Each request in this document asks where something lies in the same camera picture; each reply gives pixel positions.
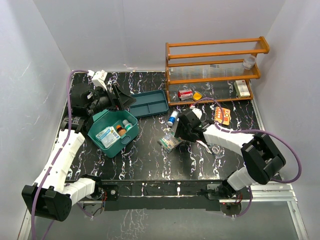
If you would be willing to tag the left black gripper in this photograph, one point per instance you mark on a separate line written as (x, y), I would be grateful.
(124, 100)

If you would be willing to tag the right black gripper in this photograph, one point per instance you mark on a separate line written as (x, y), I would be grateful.
(180, 133)

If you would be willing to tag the white blue pill bottle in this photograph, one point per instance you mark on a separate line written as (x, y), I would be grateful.
(172, 118)

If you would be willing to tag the clear bag of bandages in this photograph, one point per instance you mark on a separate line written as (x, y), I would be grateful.
(169, 142)

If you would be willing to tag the white green cap bottle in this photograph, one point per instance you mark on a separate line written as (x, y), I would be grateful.
(127, 124)

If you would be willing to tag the brown medicine bottle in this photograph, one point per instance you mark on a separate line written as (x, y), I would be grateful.
(120, 130)

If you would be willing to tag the white blue gauze packet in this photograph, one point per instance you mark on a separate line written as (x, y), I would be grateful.
(108, 136)

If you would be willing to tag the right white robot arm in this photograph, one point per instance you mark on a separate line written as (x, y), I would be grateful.
(262, 158)

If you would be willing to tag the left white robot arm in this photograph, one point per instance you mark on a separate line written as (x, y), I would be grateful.
(49, 197)

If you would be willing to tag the red white medicine box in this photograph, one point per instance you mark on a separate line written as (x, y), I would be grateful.
(185, 94)

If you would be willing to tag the white green medicine box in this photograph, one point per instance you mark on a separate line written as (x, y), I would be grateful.
(242, 90)

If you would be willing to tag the dark teal divider tray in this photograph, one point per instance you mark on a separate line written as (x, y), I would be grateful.
(149, 104)

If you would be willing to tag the yellow orange small object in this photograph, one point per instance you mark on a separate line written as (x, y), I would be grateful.
(197, 96)

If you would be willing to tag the orange notepad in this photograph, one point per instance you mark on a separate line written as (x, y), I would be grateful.
(222, 116)

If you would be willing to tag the orange wooden shelf rack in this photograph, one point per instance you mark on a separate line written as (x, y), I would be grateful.
(211, 68)

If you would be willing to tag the clear plastic cup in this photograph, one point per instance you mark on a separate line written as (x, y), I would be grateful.
(249, 62)

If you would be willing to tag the black handled scissors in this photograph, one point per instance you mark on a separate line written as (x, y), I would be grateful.
(205, 146)

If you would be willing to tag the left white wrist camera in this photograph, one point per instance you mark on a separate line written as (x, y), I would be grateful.
(98, 78)

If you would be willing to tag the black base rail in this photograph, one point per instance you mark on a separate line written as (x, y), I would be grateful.
(116, 195)

